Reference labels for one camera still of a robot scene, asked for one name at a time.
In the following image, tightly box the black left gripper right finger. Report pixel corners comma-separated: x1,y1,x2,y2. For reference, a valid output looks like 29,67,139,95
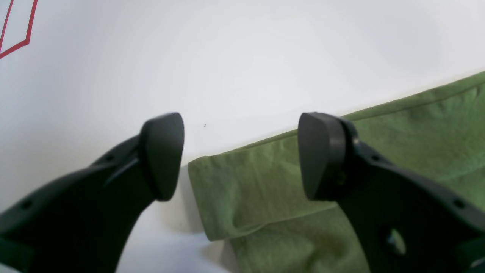
297,112,484,273

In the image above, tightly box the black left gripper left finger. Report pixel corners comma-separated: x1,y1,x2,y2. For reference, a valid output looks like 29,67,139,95
0,113,184,273

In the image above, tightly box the olive green T-shirt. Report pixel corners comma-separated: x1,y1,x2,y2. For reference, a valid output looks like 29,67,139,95
188,72,485,273

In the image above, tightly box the red triangle sticker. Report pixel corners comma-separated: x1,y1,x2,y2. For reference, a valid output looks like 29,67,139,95
0,0,38,59

